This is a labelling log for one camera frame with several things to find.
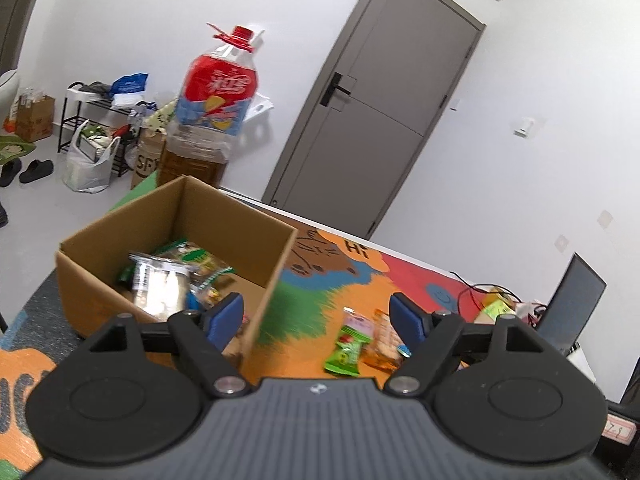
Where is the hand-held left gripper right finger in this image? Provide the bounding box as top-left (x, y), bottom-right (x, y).
top-left (384, 292), bottom-right (551, 400)

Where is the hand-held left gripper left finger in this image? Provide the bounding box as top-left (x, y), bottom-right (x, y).
top-left (85, 292), bottom-right (251, 400)

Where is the small blue snack packet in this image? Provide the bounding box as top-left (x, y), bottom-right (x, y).
top-left (187, 285), bottom-right (221, 311)

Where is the orange cracker packet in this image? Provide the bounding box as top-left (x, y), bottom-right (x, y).
top-left (360, 310), bottom-right (403, 373)

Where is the colourful printed table mat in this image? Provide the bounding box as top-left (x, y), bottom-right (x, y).
top-left (0, 187), bottom-right (501, 480)

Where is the green tissue box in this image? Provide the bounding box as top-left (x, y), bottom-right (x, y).
top-left (472, 285), bottom-right (518, 326)

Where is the open laptop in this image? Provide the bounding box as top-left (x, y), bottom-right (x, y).
top-left (535, 252), bottom-right (608, 356)

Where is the brown delivery box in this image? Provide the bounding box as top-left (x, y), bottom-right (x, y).
top-left (131, 127), bottom-right (168, 191)

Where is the white plastic bag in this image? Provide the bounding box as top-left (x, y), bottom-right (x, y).
top-left (62, 120), bottom-right (122, 193)

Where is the grey door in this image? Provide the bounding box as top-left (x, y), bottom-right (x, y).
top-left (261, 0), bottom-right (487, 241)

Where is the white perforated board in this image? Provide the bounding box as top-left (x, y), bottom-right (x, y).
top-left (245, 92), bottom-right (275, 123)

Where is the large iced tea bottle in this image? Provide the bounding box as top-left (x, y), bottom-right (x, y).
top-left (157, 22), bottom-right (266, 191)

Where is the black slipper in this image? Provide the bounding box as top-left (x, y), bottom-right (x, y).
top-left (0, 157), bottom-right (23, 188)
top-left (19, 159), bottom-right (55, 184)

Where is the blue plastic bag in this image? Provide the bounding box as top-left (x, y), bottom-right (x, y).
top-left (111, 72), bottom-right (149, 108)

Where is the black shoe rack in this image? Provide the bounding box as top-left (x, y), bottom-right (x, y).
top-left (59, 82), bottom-right (136, 178)

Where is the green floor mat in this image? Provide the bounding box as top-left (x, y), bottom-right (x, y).
top-left (0, 134), bottom-right (37, 163)

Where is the small brown cardboard box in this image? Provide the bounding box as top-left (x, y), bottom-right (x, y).
top-left (10, 94), bottom-right (56, 143)

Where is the black cable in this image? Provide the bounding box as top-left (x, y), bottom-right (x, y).
top-left (450, 270), bottom-right (501, 311)

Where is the black door handle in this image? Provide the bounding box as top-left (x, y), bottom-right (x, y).
top-left (320, 72), bottom-right (352, 107)

